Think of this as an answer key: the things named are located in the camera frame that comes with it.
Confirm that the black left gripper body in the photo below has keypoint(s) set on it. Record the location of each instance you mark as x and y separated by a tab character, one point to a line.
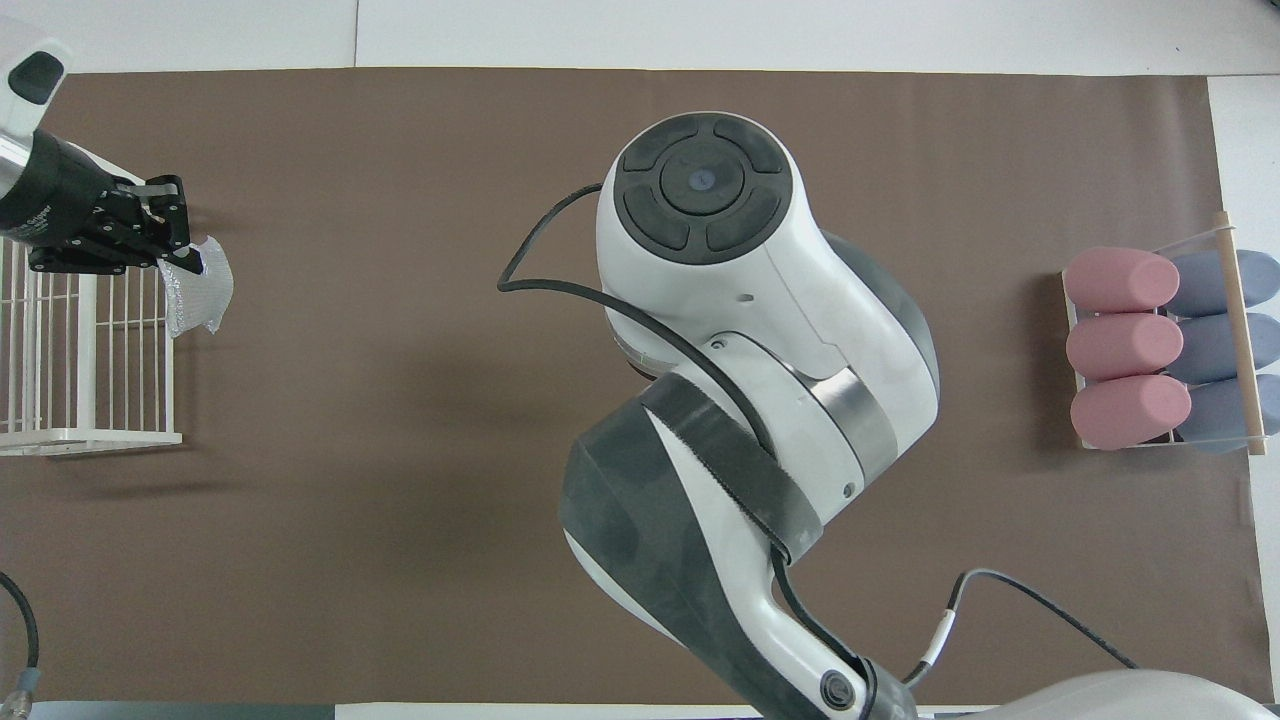
55	205

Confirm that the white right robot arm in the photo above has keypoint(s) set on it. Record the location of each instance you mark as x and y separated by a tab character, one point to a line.
780	300

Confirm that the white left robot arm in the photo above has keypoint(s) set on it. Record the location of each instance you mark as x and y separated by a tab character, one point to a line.
15	110

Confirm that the brown table mat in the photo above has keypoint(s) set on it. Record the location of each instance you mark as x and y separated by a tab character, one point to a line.
400	450

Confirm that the pink plastic cup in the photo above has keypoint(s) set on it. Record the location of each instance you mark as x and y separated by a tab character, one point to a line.
1120	347
1120	280
1130	412

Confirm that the white wooden cup rack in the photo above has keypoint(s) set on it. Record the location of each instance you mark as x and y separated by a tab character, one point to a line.
1245	400

